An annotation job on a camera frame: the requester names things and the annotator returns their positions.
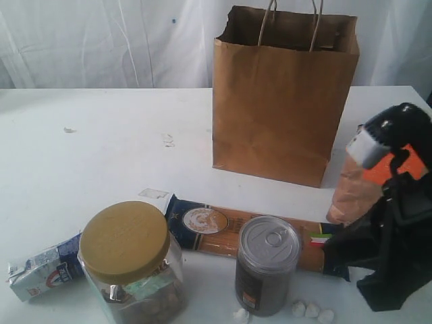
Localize clear tape piece on table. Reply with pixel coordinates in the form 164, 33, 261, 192
138, 188, 169, 199

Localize clear jar with gold lid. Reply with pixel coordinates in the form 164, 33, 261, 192
78, 201, 186, 323

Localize large brown paper shopping bag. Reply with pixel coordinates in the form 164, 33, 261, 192
212, 6, 359, 188

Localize kraft pouch with orange label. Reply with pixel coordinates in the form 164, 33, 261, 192
326, 124, 425, 227

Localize dark can with pull-tab lid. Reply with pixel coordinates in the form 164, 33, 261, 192
235, 216, 302, 317

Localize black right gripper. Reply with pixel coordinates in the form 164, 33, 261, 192
322, 172, 431, 311

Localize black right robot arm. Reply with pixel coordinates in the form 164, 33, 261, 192
323, 103, 431, 312

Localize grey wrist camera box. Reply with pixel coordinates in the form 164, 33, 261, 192
346, 128, 390, 169

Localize spaghetti packet dark blue ends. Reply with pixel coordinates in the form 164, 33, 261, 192
165, 195, 350, 281

